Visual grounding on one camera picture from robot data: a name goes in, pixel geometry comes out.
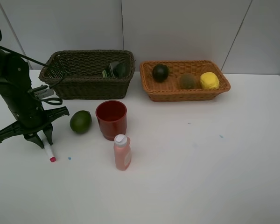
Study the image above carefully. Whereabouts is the dark brown wicker basket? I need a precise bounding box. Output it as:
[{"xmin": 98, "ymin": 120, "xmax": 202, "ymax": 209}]
[{"xmin": 39, "ymin": 50, "xmax": 135, "ymax": 100}]

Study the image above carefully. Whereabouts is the brown kiwi fruit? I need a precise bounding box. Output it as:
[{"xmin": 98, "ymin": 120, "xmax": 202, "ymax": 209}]
[{"xmin": 179, "ymin": 73, "xmax": 196, "ymax": 90}]

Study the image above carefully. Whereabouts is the dark green black bottle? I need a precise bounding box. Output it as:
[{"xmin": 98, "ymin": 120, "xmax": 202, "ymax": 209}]
[{"xmin": 102, "ymin": 61, "xmax": 127, "ymax": 79}]

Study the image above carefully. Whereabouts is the white marker red cap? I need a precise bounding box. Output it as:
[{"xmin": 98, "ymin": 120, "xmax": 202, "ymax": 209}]
[{"xmin": 42, "ymin": 138, "xmax": 56, "ymax": 162}]

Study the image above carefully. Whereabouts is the orange wicker basket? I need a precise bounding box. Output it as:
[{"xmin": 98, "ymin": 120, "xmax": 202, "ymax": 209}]
[{"xmin": 140, "ymin": 60, "xmax": 231, "ymax": 102}]

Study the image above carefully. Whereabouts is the green lime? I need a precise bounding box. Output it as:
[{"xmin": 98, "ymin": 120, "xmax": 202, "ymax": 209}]
[{"xmin": 70, "ymin": 110, "xmax": 92, "ymax": 134}]

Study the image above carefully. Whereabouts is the red plastic cup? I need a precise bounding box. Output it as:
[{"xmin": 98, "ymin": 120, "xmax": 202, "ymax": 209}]
[{"xmin": 96, "ymin": 100, "xmax": 127, "ymax": 141}]

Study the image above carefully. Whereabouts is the yellow lemon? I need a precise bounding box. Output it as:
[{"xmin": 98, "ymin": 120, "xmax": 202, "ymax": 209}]
[{"xmin": 200, "ymin": 72, "xmax": 220, "ymax": 90}]

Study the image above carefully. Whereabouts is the pink lotion bottle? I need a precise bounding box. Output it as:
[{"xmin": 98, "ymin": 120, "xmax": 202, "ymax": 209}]
[{"xmin": 113, "ymin": 134, "xmax": 132, "ymax": 171}]

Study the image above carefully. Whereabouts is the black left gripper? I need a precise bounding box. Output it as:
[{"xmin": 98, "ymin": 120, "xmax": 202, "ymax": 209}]
[{"xmin": 0, "ymin": 106, "xmax": 69, "ymax": 149}]

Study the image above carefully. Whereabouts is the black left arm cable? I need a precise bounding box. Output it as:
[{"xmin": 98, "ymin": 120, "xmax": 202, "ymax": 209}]
[{"xmin": 0, "ymin": 18, "xmax": 67, "ymax": 105}]

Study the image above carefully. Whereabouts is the dark mangosteen fruit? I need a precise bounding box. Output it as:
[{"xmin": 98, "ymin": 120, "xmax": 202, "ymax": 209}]
[{"xmin": 152, "ymin": 64, "xmax": 169, "ymax": 83}]

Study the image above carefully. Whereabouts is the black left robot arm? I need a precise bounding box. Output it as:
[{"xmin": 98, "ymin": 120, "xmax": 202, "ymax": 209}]
[{"xmin": 0, "ymin": 47, "xmax": 69, "ymax": 148}]

